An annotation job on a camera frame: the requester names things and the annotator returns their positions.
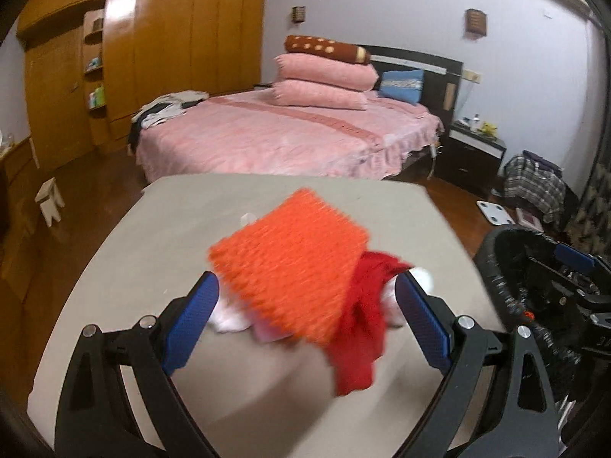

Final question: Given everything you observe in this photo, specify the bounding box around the red cloth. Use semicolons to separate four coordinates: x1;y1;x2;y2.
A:
328;250;414;397

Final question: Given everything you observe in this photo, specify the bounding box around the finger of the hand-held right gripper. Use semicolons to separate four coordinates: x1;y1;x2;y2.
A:
535;242;597;292

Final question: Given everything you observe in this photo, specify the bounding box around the pink book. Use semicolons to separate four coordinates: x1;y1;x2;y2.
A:
514;207;543;231

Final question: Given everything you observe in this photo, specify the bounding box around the pile of clothes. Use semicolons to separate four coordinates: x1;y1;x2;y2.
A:
127;90;210;147

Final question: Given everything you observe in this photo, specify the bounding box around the plaid bag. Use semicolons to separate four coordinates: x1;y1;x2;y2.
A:
503;150;567;223

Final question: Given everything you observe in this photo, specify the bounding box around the black-bagged trash bin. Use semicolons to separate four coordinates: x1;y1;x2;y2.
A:
474;226;611;444

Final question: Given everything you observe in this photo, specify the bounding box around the dark wooden headboard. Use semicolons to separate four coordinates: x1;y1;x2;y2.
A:
360;45;464;127

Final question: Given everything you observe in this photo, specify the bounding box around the white bathroom scale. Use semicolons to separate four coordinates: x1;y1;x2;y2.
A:
476;198;517;227

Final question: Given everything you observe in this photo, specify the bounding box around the bed with pink bedspread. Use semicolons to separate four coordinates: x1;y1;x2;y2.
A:
135;87;446;183

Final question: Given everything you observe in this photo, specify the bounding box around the dark nightstand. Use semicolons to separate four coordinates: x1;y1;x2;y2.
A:
436;121;507;197

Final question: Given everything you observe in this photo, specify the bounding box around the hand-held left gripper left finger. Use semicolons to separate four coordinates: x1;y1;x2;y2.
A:
55;271;221;458

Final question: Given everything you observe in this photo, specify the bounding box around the orange foam mesh sheet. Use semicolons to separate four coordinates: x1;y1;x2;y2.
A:
209;189;371;347

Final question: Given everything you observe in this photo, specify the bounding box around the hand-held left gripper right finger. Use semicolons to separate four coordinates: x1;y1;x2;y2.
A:
395;271;559;458

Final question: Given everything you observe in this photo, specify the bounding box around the patterned curtain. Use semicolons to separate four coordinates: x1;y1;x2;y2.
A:
569;161;611;261

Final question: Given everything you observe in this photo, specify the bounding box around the pink paper scrap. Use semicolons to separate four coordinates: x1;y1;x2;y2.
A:
251;322;293;344

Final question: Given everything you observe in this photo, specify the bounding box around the blue cushion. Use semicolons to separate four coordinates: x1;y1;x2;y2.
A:
379;69;425;104

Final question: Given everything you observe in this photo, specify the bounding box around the wooden side cabinet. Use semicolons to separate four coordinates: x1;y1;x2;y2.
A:
0;134;42;297

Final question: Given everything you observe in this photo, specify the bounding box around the pink pillow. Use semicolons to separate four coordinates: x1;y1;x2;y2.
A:
272;80;369;112
274;53;380;92

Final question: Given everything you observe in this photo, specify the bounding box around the large wooden wall lamp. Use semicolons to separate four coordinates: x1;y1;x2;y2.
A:
465;8;488;38

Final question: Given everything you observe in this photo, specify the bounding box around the wooden wardrobe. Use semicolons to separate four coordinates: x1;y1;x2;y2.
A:
16;0;267;168

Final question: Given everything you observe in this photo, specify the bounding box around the brown polka-dot bolster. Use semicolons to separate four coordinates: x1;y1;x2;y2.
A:
285;35;372;66

